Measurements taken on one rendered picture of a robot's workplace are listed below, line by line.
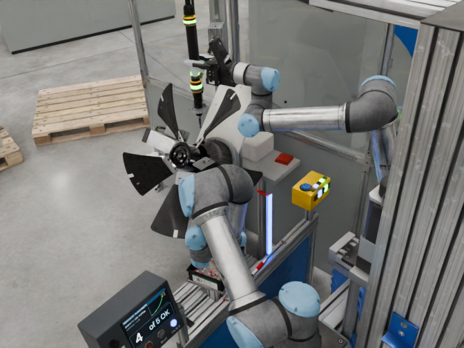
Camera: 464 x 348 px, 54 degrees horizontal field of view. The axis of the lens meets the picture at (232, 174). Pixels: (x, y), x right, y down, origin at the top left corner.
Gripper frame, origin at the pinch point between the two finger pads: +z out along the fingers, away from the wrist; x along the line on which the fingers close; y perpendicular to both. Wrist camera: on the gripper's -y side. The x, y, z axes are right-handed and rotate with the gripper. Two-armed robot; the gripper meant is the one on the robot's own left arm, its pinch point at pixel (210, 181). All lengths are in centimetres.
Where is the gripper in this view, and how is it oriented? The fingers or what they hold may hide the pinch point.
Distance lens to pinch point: 185.9
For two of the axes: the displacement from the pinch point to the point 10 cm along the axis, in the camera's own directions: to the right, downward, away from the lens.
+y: -9.9, 0.9, 1.4
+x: 1.5, 8.0, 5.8
